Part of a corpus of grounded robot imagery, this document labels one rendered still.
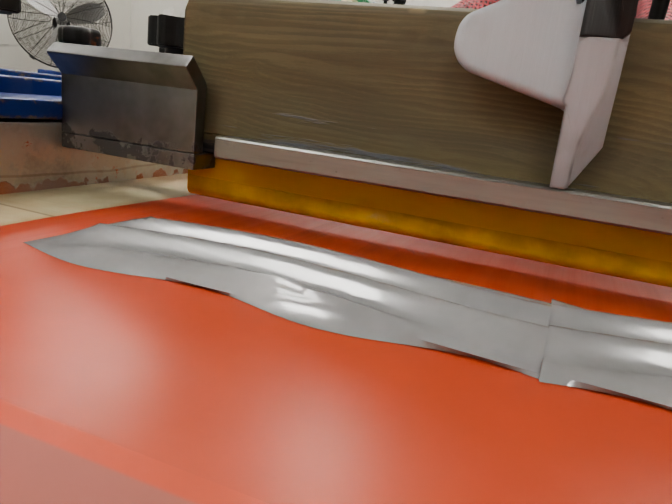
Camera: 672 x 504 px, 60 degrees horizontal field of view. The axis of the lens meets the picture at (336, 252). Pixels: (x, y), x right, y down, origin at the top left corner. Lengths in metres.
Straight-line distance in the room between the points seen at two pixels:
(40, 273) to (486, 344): 0.14
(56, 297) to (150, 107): 0.15
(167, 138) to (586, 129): 0.19
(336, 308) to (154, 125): 0.17
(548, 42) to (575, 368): 0.12
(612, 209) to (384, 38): 0.12
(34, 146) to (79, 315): 0.18
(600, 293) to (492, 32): 0.11
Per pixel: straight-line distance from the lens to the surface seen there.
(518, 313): 0.19
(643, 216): 0.24
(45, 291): 0.19
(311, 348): 0.15
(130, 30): 5.81
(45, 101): 0.34
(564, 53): 0.23
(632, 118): 0.25
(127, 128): 0.32
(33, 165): 0.34
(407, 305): 0.18
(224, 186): 0.31
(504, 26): 0.24
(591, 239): 0.26
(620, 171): 0.25
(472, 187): 0.24
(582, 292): 0.26
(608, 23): 0.22
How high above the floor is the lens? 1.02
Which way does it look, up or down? 14 degrees down
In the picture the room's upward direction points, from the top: 7 degrees clockwise
